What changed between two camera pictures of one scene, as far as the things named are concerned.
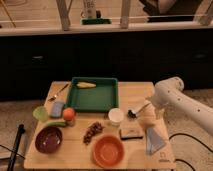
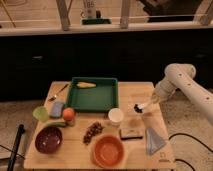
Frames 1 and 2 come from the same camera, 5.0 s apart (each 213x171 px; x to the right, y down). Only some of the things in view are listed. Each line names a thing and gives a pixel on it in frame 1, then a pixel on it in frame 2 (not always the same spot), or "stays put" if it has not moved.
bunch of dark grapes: (95, 128) stays put
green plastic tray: (103, 97) stays put
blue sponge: (56, 109) stays put
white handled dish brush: (131, 114) to (139, 107)
